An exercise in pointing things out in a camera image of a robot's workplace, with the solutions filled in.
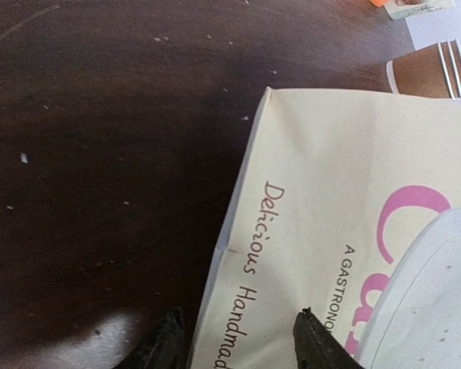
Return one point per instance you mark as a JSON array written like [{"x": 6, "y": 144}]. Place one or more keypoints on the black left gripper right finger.
[{"x": 316, "y": 348}]

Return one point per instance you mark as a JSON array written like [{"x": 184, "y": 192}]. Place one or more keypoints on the orange plastic bowl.
[{"x": 378, "y": 3}]

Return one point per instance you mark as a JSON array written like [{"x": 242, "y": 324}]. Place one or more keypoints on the white ceramic mug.
[{"x": 399, "y": 9}]

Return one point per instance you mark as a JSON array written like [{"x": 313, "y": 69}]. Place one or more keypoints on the stack of brown paper cups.
[{"x": 431, "y": 72}]

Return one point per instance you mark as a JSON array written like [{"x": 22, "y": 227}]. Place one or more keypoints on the white pink paper bag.
[{"x": 333, "y": 188}]

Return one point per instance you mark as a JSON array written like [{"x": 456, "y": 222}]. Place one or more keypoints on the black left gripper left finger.
[{"x": 162, "y": 347}]

